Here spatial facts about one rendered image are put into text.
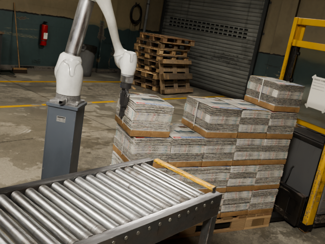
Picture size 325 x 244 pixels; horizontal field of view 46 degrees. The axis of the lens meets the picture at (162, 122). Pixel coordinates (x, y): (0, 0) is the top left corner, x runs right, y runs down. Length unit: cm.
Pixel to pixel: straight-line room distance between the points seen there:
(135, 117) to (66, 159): 52
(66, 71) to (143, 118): 58
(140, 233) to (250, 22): 886
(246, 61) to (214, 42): 115
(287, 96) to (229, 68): 718
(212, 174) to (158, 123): 66
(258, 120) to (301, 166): 95
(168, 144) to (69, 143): 68
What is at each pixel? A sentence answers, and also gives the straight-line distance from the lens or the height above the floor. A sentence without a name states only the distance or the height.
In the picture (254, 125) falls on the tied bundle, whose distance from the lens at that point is 307.
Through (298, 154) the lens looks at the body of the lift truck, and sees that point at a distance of 390.
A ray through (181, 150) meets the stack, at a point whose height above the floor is 74.
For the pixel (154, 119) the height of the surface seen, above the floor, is 96.
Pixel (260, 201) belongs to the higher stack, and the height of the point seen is 26.
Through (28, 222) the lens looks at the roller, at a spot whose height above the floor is 80.
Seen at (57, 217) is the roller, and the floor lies 79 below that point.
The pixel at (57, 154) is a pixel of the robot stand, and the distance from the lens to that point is 256.
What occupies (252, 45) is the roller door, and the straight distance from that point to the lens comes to 1005.
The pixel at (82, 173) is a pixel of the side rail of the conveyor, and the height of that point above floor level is 80.
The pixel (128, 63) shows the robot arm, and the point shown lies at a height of 130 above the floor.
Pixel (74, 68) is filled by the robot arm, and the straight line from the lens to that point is 244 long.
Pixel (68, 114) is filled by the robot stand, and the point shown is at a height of 95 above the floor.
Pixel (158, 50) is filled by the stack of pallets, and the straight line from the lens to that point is 901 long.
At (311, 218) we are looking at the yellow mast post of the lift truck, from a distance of 372.
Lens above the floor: 159
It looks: 14 degrees down
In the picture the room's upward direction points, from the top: 10 degrees clockwise
